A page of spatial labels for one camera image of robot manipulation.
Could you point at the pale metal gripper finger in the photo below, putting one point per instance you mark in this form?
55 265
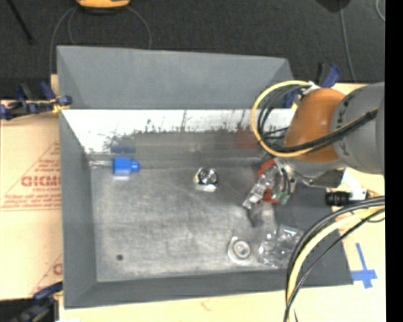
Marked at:
267 212
252 206

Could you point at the clear plastic bottle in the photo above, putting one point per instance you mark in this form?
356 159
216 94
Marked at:
280 247

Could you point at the shiny metal round cup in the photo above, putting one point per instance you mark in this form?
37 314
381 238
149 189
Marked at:
206 177

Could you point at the grey metal bin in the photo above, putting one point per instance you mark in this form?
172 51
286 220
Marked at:
161 220

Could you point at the blue plastic cap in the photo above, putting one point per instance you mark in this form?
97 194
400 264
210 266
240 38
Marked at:
122 166

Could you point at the brown cardboard board red print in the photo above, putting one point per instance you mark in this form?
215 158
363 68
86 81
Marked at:
27 233

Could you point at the black cylinder on white bracket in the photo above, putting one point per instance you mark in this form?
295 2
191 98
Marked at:
337 199

